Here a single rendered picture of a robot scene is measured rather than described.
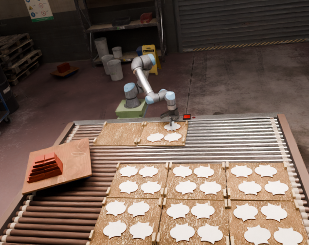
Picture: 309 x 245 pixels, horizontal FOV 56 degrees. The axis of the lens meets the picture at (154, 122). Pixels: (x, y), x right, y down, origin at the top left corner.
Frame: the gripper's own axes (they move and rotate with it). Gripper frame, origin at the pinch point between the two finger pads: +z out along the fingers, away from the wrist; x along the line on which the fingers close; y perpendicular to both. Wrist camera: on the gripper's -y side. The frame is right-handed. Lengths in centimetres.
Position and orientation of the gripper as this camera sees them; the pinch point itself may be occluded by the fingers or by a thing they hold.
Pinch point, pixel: (172, 127)
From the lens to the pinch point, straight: 264.8
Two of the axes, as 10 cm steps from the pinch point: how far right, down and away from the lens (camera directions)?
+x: 1.9, -5.5, 8.1
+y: 9.7, -0.2, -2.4
